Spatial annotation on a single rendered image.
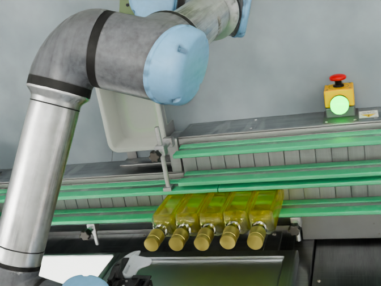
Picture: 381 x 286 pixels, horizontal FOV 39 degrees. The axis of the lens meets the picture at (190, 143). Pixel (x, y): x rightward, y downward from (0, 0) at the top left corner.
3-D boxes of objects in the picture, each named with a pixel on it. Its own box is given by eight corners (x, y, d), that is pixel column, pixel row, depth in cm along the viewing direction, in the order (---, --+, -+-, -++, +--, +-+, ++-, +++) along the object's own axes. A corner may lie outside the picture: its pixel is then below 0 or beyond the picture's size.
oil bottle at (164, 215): (178, 202, 146) (152, 241, 126) (174, 183, 144) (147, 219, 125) (198, 201, 144) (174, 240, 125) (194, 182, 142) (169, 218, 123)
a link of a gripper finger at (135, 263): (160, 251, 109) (147, 285, 101) (134, 252, 111) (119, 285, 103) (156, 240, 107) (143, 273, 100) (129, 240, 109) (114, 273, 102)
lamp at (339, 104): (330, 113, 132) (330, 117, 130) (329, 95, 131) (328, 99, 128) (350, 112, 131) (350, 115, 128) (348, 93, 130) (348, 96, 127)
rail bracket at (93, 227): (102, 231, 156) (81, 254, 144) (97, 209, 154) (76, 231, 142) (115, 230, 155) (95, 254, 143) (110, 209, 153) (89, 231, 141)
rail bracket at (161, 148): (171, 179, 143) (156, 198, 132) (160, 119, 139) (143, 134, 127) (182, 178, 143) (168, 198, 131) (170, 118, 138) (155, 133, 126)
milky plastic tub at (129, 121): (121, 143, 159) (109, 153, 151) (105, 68, 152) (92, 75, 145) (176, 138, 154) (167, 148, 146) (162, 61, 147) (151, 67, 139)
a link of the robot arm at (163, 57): (197, -33, 120) (87, 17, 72) (262, -21, 117) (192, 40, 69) (190, 20, 125) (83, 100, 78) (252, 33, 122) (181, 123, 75)
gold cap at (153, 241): (151, 242, 124) (145, 252, 120) (148, 228, 123) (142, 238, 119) (166, 242, 123) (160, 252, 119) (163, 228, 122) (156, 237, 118)
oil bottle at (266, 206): (263, 198, 139) (249, 239, 119) (259, 178, 137) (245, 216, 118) (284, 197, 137) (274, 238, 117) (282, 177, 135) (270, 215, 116)
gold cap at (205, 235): (200, 242, 120) (194, 251, 116) (197, 227, 119) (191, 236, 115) (215, 241, 119) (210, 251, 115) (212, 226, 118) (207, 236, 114)
